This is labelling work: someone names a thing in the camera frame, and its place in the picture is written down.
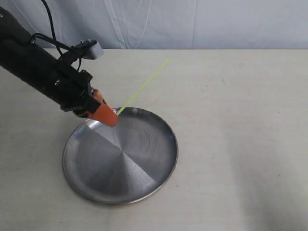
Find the round stainless steel plate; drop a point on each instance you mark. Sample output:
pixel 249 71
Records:
pixel 122 164

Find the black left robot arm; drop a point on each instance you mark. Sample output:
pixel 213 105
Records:
pixel 46 65

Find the thin green glow stick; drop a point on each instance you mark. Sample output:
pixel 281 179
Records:
pixel 133 97

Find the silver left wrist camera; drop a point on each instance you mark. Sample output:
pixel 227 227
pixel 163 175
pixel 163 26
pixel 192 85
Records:
pixel 89 49

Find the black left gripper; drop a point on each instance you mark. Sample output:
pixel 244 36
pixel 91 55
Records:
pixel 73 92

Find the white backdrop cloth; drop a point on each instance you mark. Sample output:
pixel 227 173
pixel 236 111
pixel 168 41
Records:
pixel 170 24

